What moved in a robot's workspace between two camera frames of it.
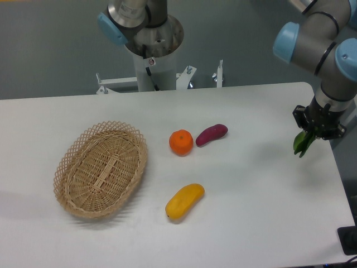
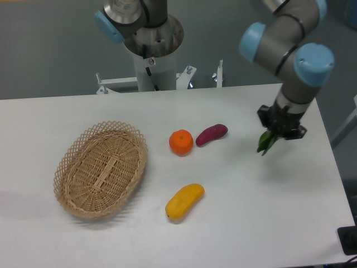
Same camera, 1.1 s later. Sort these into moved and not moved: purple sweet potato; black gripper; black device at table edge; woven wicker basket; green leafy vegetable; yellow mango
Moved: green leafy vegetable; black gripper
Not moved: woven wicker basket; purple sweet potato; black device at table edge; yellow mango
